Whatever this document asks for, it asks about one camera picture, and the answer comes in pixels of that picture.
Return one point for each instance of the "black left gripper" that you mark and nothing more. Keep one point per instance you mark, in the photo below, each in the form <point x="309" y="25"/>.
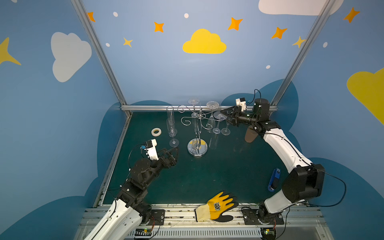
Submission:
<point x="164" y="157"/>

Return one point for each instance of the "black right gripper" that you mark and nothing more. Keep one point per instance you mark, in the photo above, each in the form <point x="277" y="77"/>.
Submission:
<point x="235" y="115"/>

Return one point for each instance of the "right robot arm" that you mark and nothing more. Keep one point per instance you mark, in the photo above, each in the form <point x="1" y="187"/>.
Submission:
<point x="305" y="180"/>

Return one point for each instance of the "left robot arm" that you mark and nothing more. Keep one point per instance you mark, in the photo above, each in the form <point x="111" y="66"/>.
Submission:
<point x="128" y="210"/>

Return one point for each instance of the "chrome wine glass rack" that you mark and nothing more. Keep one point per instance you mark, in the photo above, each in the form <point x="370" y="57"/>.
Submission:
<point x="197" y="147"/>

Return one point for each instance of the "white tape roll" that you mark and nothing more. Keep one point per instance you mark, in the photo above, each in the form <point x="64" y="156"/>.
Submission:
<point x="156" y="132"/>

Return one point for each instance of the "brown oval pad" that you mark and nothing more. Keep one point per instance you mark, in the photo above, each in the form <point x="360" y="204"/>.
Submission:
<point x="251" y="134"/>

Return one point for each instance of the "yellow black work glove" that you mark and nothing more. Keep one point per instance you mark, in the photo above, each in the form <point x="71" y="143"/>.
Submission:
<point x="215" y="208"/>

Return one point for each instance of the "left controller board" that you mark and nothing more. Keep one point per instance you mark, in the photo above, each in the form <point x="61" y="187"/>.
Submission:
<point x="142" y="233"/>

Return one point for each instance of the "controller board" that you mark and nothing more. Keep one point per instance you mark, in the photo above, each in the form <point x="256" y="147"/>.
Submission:
<point x="142" y="233"/>
<point x="268" y="234"/>

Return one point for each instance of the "right controller board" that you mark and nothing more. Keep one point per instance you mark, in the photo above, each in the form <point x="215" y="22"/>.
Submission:
<point x="268" y="234"/>

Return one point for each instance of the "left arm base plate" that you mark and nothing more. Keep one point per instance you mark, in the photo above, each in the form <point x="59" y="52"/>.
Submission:
<point x="156" y="217"/>

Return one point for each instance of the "horizontal aluminium frame bar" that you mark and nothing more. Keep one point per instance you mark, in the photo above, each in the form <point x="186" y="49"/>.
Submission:
<point x="158" y="108"/>

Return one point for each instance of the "blue handled tool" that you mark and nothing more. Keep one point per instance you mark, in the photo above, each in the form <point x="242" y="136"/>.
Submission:
<point x="274" y="180"/>

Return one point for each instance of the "left aluminium frame post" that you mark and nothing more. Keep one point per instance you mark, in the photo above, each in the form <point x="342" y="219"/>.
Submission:
<point x="88" y="26"/>

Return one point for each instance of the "aluminium frame post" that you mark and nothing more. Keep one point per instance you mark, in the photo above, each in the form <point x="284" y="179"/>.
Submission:
<point x="88" y="26"/>
<point x="304" y="50"/>

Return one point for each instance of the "right aluminium frame post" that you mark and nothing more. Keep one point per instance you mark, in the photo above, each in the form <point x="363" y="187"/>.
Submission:
<point x="304" y="50"/>

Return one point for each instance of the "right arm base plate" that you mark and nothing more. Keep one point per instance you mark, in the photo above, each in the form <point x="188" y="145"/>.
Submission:
<point x="257" y="217"/>

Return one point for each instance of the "aluminium rail base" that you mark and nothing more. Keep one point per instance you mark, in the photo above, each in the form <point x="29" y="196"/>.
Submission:
<point x="301" y="223"/>

